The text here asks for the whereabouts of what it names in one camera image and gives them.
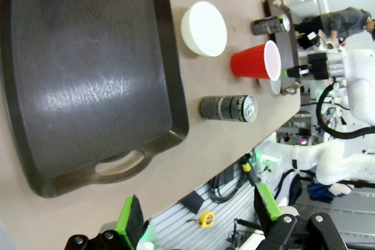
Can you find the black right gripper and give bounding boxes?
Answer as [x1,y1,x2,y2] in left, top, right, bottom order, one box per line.
[280,52,329,80]

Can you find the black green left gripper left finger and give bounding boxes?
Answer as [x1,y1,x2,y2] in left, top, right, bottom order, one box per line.
[64,194,151,250]

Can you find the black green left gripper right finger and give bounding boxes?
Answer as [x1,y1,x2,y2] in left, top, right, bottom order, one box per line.
[253,183,349,250]

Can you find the yellow black connector plug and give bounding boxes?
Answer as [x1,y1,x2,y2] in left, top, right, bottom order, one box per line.
[241,158,254,175]

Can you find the red plastic cup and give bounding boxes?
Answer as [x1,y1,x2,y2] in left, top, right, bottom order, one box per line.
[230,40,282,82]

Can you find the black drink can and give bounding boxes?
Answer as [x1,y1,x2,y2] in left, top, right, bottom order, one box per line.
[200,95,258,123]
[251,14,291,36]

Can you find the blue cloth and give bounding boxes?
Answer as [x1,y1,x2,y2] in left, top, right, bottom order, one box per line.
[306,184,334,203]

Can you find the yellow tape measure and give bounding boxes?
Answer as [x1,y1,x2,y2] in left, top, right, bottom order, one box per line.
[199,210,215,228]

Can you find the person in grey shirt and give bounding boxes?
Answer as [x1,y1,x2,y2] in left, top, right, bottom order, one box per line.
[294,6,375,50]

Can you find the white glove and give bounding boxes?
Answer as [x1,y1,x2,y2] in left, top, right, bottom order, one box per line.
[329,182,352,196]

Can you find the large dark grey tray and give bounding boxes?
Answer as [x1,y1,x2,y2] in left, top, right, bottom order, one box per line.
[0,0,190,198]

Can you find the dark brown tray with handles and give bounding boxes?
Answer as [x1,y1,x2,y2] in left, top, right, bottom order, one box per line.
[262,0,302,96]

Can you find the black cable bundle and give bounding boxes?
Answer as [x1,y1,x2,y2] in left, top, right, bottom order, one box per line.
[208,169,246,204]

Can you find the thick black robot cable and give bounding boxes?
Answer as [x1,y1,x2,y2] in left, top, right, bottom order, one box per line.
[315,81,375,140]

